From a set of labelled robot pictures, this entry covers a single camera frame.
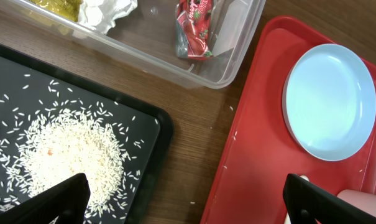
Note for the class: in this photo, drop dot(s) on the black tray bin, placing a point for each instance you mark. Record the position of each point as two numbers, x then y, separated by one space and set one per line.
34 90

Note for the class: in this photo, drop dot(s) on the red plastic tray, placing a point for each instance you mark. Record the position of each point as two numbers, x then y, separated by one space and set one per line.
260 152

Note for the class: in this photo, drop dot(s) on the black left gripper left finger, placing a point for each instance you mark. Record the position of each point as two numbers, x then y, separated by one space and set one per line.
64 203

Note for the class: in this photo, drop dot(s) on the yellow snack wrapper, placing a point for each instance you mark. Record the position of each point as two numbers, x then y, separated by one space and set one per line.
69 9

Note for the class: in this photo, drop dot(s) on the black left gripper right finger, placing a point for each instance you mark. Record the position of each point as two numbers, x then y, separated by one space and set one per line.
307 203

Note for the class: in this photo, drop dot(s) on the pink plastic cup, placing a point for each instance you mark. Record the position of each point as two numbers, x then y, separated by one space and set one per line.
364 201

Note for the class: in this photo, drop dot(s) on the red snack wrapper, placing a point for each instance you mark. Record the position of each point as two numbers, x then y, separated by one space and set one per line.
193 18

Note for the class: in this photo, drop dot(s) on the white rice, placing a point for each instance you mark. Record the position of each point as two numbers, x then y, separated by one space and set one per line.
67 146

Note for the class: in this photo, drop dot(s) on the clear plastic bin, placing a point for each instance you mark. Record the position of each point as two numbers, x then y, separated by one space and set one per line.
146 39

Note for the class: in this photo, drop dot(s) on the white napkin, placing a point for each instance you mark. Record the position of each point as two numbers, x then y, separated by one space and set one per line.
101 15

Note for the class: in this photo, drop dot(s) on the light blue plate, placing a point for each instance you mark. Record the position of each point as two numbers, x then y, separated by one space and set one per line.
329 102

